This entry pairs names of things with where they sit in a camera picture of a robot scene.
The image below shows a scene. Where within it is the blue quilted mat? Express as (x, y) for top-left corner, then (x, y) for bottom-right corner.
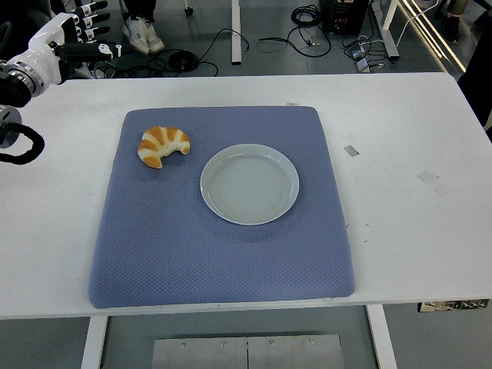
(87, 105), (357, 311)

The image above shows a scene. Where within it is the black power adapter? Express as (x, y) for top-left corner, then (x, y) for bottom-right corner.
(343, 42), (365, 61)

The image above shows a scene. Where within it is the white desk leg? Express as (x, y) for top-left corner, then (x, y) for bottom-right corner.
(378, 0), (401, 61)
(229, 0), (244, 65)

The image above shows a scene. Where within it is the person's leg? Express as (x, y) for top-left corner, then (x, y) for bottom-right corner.
(119, 0), (158, 22)

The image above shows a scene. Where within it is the black equipment box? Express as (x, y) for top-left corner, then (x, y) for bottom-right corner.
(321, 0), (366, 34)

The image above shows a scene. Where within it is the white floor cable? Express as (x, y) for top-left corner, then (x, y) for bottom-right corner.
(394, 0), (441, 47)

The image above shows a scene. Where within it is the person's foot dark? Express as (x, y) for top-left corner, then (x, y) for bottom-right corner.
(440, 13), (461, 44)

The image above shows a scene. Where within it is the white table leg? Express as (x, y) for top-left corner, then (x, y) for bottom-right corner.
(365, 304), (399, 369)
(79, 315), (109, 369)

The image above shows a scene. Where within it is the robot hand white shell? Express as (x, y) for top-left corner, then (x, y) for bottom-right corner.
(7, 0), (135, 86)

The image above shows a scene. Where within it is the long black floor cable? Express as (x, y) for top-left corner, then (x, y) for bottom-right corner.
(198, 28), (250, 78)
(256, 26), (332, 59)

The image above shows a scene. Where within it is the white office chair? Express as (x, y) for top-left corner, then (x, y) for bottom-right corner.
(71, 60), (97, 81)

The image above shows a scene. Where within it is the grey round plate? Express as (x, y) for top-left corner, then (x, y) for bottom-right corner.
(199, 143), (301, 226)

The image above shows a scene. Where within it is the coiled black cable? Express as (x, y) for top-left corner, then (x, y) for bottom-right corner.
(290, 4), (322, 27)
(167, 48), (201, 73)

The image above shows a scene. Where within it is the croissant bread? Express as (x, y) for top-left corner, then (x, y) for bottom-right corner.
(137, 125), (191, 169)

